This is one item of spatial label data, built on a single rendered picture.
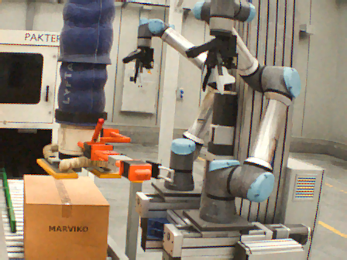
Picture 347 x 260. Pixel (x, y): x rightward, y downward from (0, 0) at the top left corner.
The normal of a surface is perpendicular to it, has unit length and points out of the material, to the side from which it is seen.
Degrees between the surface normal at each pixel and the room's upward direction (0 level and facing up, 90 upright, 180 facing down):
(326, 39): 90
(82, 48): 102
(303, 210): 90
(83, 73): 69
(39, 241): 90
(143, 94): 90
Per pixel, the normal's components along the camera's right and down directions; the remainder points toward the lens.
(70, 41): -0.53, 0.26
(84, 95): 0.11, -0.07
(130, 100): 0.23, 0.19
